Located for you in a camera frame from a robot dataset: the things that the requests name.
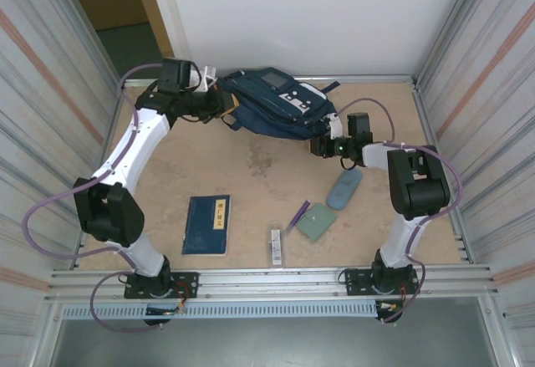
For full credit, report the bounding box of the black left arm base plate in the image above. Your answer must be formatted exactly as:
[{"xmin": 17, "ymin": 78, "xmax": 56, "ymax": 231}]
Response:
[{"xmin": 123, "ymin": 271, "xmax": 200, "ymax": 300}]

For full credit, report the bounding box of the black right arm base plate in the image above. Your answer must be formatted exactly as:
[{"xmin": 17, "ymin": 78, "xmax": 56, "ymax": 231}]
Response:
[{"xmin": 342, "ymin": 268, "xmax": 420, "ymax": 298}]

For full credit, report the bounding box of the long aluminium mounting rail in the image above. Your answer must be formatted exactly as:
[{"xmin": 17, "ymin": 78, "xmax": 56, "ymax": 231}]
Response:
[{"xmin": 43, "ymin": 263, "xmax": 502, "ymax": 302}]

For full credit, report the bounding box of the blue-grey glasses case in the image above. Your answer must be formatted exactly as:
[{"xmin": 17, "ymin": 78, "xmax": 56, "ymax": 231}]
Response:
[{"xmin": 325, "ymin": 169, "xmax": 363, "ymax": 211}]

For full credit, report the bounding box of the small white rectangular packet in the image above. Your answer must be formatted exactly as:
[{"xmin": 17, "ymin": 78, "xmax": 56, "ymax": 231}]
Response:
[{"xmin": 267, "ymin": 223, "xmax": 284, "ymax": 266}]

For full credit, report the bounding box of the slotted grey cable tray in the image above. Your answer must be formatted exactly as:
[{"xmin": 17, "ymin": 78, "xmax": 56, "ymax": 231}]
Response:
[{"xmin": 61, "ymin": 302, "xmax": 380, "ymax": 320}]

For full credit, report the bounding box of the navy blue student backpack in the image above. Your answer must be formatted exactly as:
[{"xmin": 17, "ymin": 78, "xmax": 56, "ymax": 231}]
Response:
[{"xmin": 216, "ymin": 66, "xmax": 342, "ymax": 141}]

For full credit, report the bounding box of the blue book yellow label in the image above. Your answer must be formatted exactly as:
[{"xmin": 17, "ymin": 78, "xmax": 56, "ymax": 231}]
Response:
[{"xmin": 181, "ymin": 193, "xmax": 232, "ymax": 257}]

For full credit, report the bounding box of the small wired controller board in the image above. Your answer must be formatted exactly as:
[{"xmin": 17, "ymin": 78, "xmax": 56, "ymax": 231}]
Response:
[
  {"xmin": 145, "ymin": 299, "xmax": 187, "ymax": 317},
  {"xmin": 374, "ymin": 298, "xmax": 405, "ymax": 325}
]

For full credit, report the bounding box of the purple pen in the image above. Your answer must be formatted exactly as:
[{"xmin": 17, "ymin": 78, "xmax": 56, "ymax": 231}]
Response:
[{"xmin": 288, "ymin": 199, "xmax": 311, "ymax": 233}]

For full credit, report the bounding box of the grey metal sheet panel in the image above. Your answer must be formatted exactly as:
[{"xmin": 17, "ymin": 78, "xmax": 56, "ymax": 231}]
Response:
[{"xmin": 49, "ymin": 319, "xmax": 501, "ymax": 367}]

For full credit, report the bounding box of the green snap wallet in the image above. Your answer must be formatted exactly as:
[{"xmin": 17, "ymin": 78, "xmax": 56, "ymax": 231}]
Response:
[{"xmin": 295, "ymin": 201, "xmax": 338, "ymax": 242}]

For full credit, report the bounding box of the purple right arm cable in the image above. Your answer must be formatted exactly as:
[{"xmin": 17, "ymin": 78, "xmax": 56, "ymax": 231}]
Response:
[{"xmin": 336, "ymin": 97, "xmax": 464, "ymax": 324}]

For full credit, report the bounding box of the aluminium frame post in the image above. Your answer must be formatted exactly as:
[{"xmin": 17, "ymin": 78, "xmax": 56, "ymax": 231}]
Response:
[
  {"xmin": 411, "ymin": 0, "xmax": 490, "ymax": 88},
  {"xmin": 53, "ymin": 0, "xmax": 126, "ymax": 92}
]

